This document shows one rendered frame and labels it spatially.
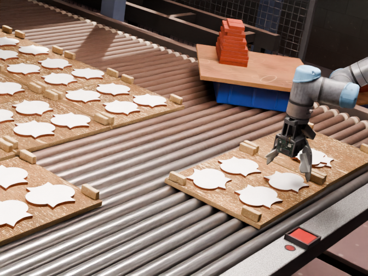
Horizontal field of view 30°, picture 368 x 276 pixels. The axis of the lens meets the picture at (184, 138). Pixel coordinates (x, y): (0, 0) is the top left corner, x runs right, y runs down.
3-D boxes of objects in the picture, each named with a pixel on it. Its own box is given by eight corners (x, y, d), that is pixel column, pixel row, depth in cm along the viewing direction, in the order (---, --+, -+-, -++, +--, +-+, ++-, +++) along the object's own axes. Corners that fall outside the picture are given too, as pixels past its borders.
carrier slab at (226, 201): (326, 190, 223) (327, 185, 222) (259, 230, 192) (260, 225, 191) (237, 151, 241) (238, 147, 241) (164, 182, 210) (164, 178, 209)
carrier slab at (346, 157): (377, 160, 254) (378, 156, 254) (325, 189, 223) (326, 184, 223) (297, 127, 273) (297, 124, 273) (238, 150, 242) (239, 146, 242)
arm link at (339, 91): (361, 79, 207) (325, 71, 209) (360, 87, 197) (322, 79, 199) (355, 103, 210) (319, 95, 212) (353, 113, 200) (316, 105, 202)
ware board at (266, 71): (299, 62, 328) (299, 58, 328) (320, 96, 282) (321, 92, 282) (195, 47, 325) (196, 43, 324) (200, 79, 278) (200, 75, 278)
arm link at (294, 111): (295, 96, 212) (319, 104, 207) (293, 110, 213) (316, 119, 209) (283, 101, 206) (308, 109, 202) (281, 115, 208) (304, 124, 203)
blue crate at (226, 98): (277, 89, 317) (281, 68, 313) (287, 113, 288) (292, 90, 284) (211, 80, 314) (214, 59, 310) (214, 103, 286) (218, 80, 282)
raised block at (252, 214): (260, 221, 193) (262, 212, 192) (257, 223, 192) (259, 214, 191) (243, 212, 196) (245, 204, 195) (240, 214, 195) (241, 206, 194)
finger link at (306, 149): (300, 167, 213) (291, 141, 213) (303, 166, 214) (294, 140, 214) (313, 164, 210) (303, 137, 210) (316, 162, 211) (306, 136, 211)
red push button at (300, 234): (316, 241, 192) (317, 236, 191) (305, 248, 187) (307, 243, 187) (298, 232, 195) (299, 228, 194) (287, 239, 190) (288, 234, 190)
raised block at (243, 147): (255, 155, 237) (257, 148, 236) (252, 156, 235) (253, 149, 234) (240, 148, 240) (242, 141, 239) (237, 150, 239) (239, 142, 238)
